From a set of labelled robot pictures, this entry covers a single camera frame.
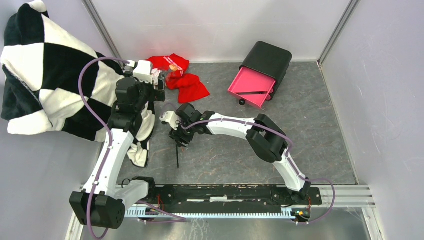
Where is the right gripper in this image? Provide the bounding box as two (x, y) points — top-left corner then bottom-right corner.
(168, 117), (196, 148)

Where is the black thin brush stick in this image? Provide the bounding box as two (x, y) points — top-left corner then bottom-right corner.
(175, 145), (180, 169)

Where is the black eyeliner pencil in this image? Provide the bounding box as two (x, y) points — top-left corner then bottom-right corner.
(235, 91), (268, 95)

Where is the black pink drawer organizer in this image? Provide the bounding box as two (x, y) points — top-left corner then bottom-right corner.
(227, 41), (293, 109)

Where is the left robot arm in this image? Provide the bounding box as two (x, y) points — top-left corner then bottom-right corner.
(69, 73), (166, 230)

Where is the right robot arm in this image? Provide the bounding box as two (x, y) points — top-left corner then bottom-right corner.
(160, 103), (311, 204)

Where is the red cloth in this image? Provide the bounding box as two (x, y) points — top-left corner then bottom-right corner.
(147, 53), (210, 104)

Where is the black white checkered blanket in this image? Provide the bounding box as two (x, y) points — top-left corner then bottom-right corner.
(0, 0), (157, 169)

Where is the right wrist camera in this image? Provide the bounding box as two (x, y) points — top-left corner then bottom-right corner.
(159, 111), (180, 131)

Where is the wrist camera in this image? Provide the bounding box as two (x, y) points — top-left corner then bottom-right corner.
(126, 60), (154, 84)
(159, 111), (180, 131)

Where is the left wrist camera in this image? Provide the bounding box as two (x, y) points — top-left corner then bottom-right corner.
(126, 60), (154, 84)

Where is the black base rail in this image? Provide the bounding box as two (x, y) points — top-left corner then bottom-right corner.
(143, 184), (323, 214)

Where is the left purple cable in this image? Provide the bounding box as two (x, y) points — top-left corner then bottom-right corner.
(78, 56), (188, 240)

